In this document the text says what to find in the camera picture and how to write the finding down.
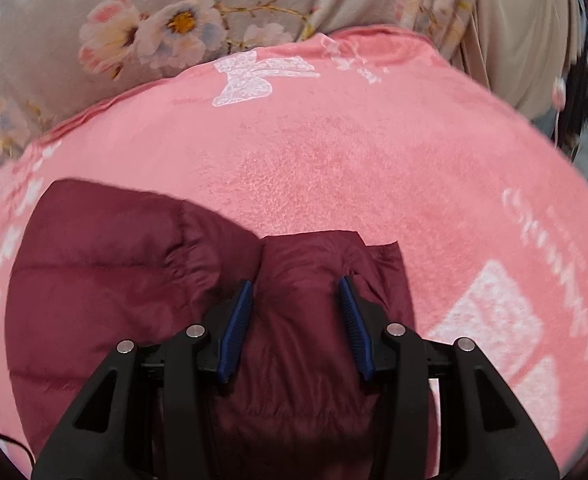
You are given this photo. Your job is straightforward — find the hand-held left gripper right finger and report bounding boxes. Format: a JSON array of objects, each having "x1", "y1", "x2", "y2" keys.
[{"x1": 337, "y1": 276, "x2": 561, "y2": 480}]

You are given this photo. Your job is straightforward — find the maroon quilted puffer jacket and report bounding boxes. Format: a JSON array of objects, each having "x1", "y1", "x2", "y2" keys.
[{"x1": 4, "y1": 178, "x2": 437, "y2": 480}]

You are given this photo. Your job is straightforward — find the grey floral bed sheet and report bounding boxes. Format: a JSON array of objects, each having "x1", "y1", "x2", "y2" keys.
[{"x1": 0, "y1": 0, "x2": 582, "y2": 186}]

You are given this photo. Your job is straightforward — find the pink printed blanket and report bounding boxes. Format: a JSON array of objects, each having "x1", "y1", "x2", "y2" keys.
[{"x1": 0, "y1": 27, "x2": 588, "y2": 480}]

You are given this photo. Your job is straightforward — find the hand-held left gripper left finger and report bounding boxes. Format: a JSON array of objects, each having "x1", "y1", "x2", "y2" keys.
[{"x1": 31, "y1": 280, "x2": 255, "y2": 480}]

